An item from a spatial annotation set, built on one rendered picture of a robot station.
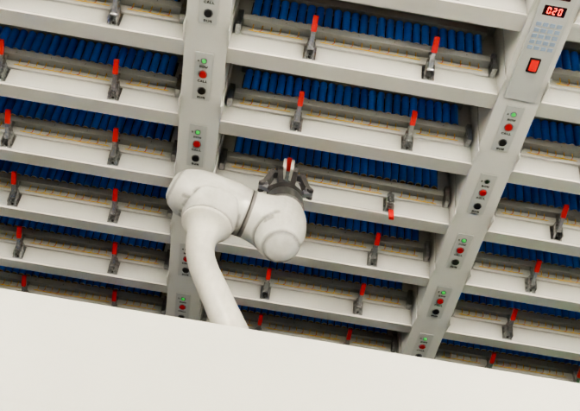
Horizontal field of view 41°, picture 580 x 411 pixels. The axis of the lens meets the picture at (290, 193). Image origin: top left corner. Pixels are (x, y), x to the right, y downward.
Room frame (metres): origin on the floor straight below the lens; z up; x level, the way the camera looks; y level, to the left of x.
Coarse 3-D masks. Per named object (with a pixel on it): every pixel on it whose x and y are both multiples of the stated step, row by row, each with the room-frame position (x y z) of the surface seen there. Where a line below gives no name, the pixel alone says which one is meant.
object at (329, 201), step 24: (216, 168) 1.51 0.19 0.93; (240, 168) 1.55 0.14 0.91; (264, 168) 1.57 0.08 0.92; (264, 192) 1.50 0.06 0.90; (336, 192) 1.54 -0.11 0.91; (384, 192) 1.57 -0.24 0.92; (360, 216) 1.51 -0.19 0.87; (384, 216) 1.50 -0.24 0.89; (408, 216) 1.51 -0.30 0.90; (432, 216) 1.52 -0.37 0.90
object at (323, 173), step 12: (228, 156) 1.56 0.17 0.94; (240, 156) 1.56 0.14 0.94; (252, 156) 1.57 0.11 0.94; (276, 168) 1.56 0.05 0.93; (300, 168) 1.56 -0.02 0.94; (312, 168) 1.57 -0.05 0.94; (324, 168) 1.58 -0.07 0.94; (312, 180) 1.55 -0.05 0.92; (336, 180) 1.57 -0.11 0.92; (348, 180) 1.57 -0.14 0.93; (360, 180) 1.56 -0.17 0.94; (372, 180) 1.57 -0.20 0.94; (384, 180) 1.58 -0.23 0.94; (372, 192) 1.55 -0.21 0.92; (396, 192) 1.57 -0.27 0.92; (408, 192) 1.57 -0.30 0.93; (420, 192) 1.57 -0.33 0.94; (432, 192) 1.57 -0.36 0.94
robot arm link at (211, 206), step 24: (168, 192) 1.17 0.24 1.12; (192, 192) 1.16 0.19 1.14; (216, 192) 1.16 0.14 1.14; (240, 192) 1.19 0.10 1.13; (192, 216) 1.12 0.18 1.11; (216, 216) 1.12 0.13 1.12; (240, 216) 1.15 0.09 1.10; (192, 240) 1.06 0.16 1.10; (216, 240) 1.09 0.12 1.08; (192, 264) 1.02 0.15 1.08; (216, 264) 1.03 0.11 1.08; (216, 288) 0.97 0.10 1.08; (216, 312) 0.93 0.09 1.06; (240, 312) 0.94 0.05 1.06
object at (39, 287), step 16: (0, 272) 1.55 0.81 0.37; (16, 272) 1.56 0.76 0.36; (32, 272) 1.57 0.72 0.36; (16, 288) 1.52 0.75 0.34; (32, 288) 1.53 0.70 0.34; (48, 288) 1.54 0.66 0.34; (64, 288) 1.54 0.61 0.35; (80, 288) 1.55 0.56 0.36; (96, 288) 1.55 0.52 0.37; (112, 288) 1.58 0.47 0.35; (128, 288) 1.58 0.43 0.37; (112, 304) 1.50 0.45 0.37; (128, 304) 1.54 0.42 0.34; (144, 304) 1.55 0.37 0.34; (160, 304) 1.55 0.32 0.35
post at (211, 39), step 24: (192, 0) 1.48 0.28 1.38; (192, 24) 1.48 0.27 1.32; (192, 48) 1.48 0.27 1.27; (216, 48) 1.49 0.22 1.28; (192, 72) 1.49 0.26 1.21; (216, 72) 1.49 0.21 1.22; (216, 96) 1.49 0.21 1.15; (192, 120) 1.49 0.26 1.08; (216, 120) 1.49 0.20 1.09; (216, 144) 1.49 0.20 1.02; (192, 168) 1.49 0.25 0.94; (168, 288) 1.48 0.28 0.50; (192, 288) 1.49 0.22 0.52; (168, 312) 1.48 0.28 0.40; (192, 312) 1.49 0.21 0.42
